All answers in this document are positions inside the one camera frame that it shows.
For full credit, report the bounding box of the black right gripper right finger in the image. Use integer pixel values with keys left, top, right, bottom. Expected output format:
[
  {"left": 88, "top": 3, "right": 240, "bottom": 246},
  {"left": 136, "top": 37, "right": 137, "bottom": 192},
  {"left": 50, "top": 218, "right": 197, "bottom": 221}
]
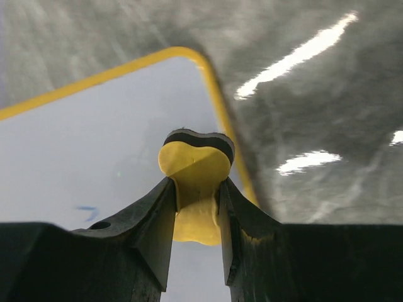
[{"left": 218, "top": 181, "right": 402, "bottom": 301}]

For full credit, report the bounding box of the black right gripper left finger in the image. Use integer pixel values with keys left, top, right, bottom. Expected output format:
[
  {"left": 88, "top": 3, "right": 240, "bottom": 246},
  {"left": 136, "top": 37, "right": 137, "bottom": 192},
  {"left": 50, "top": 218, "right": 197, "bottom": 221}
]
[{"left": 1, "top": 178, "right": 175, "bottom": 301}]

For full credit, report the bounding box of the yellow framed whiteboard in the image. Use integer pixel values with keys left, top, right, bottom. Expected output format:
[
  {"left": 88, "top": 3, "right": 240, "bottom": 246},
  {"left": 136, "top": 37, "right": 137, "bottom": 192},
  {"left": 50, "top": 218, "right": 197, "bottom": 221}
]
[{"left": 1, "top": 47, "right": 254, "bottom": 301}]

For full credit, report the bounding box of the yellow whiteboard eraser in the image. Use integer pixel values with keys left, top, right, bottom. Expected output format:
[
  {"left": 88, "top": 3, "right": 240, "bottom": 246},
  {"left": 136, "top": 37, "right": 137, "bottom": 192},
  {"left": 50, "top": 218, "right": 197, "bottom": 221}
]
[{"left": 158, "top": 128, "right": 236, "bottom": 246}]

